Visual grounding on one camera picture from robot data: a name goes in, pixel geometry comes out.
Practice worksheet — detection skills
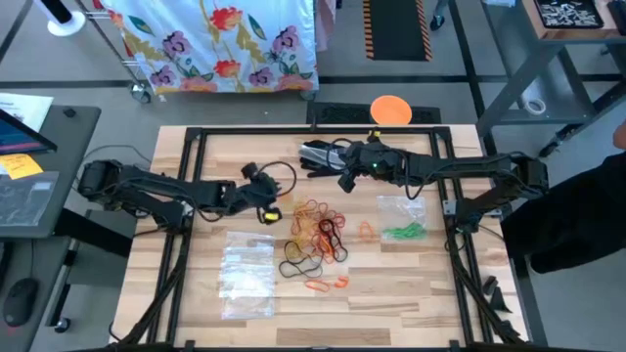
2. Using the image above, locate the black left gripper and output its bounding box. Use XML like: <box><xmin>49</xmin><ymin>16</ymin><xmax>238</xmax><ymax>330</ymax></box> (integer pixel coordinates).
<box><xmin>228</xmin><ymin>162</ymin><xmax>288</xmax><ymax>225</ymax></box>

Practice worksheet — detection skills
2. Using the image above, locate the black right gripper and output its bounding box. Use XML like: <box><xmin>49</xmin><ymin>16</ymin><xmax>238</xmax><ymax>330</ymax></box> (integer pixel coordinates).
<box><xmin>325</xmin><ymin>138</ymin><xmax>393</xmax><ymax>193</ymax></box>

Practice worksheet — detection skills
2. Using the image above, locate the green rubber band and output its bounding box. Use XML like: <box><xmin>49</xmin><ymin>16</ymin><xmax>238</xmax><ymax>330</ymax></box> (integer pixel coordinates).
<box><xmin>390</xmin><ymin>222</ymin><xmax>427</xmax><ymax>239</ymax></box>
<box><xmin>381</xmin><ymin>227</ymin><xmax>417</xmax><ymax>242</ymax></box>
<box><xmin>385</xmin><ymin>224</ymin><xmax>425</xmax><ymax>241</ymax></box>

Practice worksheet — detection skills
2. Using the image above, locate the black rubber floor mat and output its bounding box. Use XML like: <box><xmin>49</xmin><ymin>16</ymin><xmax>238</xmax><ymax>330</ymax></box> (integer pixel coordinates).
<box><xmin>306</xmin><ymin>101</ymin><xmax>442</xmax><ymax>126</ymax></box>

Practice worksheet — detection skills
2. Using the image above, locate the red rubber band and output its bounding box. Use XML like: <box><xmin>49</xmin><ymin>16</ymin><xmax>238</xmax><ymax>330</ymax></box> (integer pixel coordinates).
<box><xmin>312</xmin><ymin>229</ymin><xmax>338</xmax><ymax>260</ymax></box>
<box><xmin>312</xmin><ymin>202</ymin><xmax>347</xmax><ymax>231</ymax></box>

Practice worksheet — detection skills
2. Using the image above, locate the long orange rubber band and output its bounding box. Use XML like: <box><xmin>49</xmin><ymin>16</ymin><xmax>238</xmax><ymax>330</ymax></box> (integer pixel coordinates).
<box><xmin>303</xmin><ymin>279</ymin><xmax>333</xmax><ymax>294</ymax></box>

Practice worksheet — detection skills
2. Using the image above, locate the grey work glove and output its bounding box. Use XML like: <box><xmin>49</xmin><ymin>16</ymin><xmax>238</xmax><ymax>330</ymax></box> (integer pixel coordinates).
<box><xmin>297</xmin><ymin>138</ymin><xmax>354</xmax><ymax>180</ymax></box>

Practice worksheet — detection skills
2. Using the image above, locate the orange round disc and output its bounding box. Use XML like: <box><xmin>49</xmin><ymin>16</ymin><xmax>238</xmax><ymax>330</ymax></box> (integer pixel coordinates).
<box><xmin>369</xmin><ymin>94</ymin><xmax>414</xmax><ymax>126</ymax></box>

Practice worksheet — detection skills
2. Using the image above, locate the pale pink cloth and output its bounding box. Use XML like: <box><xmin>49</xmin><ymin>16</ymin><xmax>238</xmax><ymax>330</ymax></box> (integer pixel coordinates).
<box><xmin>315</xmin><ymin>0</ymin><xmax>338</xmax><ymax>53</ymax></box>

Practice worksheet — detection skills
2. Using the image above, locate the black hazard-striped floor mat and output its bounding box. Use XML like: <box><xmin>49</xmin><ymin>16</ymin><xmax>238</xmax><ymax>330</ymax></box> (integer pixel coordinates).
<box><xmin>362</xmin><ymin>0</ymin><xmax>434</xmax><ymax>63</ymax></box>

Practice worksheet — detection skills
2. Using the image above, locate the white floral cloth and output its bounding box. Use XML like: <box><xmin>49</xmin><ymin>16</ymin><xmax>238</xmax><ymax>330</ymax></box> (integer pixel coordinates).
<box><xmin>100</xmin><ymin>0</ymin><xmax>320</xmax><ymax>95</ymax></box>

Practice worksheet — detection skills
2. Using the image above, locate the person's foot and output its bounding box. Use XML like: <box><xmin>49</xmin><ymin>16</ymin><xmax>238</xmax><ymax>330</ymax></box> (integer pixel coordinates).
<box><xmin>428</xmin><ymin>0</ymin><xmax>449</xmax><ymax>32</ymax></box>

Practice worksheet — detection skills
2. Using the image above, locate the metal garment rack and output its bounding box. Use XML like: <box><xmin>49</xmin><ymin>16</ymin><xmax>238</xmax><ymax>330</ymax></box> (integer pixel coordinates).
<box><xmin>72</xmin><ymin>0</ymin><xmax>153</xmax><ymax>105</ymax></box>

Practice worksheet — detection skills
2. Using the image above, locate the white tape roll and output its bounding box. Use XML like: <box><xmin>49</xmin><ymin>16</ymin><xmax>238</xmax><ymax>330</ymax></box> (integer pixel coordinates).
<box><xmin>520</xmin><ymin>95</ymin><xmax>548</xmax><ymax>116</ymax></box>

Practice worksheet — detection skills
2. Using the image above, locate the grey metal table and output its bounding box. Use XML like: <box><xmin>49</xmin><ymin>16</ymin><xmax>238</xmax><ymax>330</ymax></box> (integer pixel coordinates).
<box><xmin>476</xmin><ymin>0</ymin><xmax>626</xmax><ymax>157</ymax></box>

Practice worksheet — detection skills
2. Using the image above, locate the black desk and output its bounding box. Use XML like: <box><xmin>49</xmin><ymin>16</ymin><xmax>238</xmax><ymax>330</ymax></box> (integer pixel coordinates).
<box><xmin>0</xmin><ymin>105</ymin><xmax>103</xmax><ymax>241</ymax></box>

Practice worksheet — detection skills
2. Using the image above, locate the person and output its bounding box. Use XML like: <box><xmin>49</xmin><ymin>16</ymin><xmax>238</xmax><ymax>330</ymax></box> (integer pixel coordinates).
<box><xmin>501</xmin><ymin>119</ymin><xmax>626</xmax><ymax>275</ymax></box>

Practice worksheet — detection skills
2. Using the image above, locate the grey rolling desk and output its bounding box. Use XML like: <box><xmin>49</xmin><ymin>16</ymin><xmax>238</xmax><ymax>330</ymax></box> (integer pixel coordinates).
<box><xmin>0</xmin><ymin>237</ymin><xmax>82</xmax><ymax>352</ymax></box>

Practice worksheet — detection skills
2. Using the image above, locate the yellow sticky note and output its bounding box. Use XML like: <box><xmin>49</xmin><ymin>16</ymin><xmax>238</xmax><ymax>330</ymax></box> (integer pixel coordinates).
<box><xmin>0</xmin><ymin>153</ymin><xmax>44</xmax><ymax>181</ymax></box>

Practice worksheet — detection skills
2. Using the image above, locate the white paper sheet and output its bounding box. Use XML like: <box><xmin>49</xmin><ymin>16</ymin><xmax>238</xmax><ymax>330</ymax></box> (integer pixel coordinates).
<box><xmin>0</xmin><ymin>92</ymin><xmax>54</xmax><ymax>132</ymax></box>

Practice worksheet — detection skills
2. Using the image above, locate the dark computer monitor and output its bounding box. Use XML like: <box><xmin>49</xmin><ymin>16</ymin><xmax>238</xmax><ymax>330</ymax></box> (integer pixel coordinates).
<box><xmin>0</xmin><ymin>108</ymin><xmax>59</xmax><ymax>156</ymax></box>

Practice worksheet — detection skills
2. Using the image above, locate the black tray with white parts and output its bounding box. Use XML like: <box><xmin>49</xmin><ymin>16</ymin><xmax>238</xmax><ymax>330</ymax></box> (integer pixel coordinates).
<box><xmin>534</xmin><ymin>0</ymin><xmax>605</xmax><ymax>29</ymax></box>

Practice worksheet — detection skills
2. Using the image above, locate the white round pole base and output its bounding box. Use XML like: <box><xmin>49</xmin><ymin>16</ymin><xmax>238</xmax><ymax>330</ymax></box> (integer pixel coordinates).
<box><xmin>32</xmin><ymin>0</ymin><xmax>87</xmax><ymax>38</ymax></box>

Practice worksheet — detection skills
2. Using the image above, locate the black computer mouse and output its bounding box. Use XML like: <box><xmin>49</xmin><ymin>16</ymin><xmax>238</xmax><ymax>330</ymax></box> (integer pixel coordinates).
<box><xmin>2</xmin><ymin>277</ymin><xmax>39</xmax><ymax>328</ymax></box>

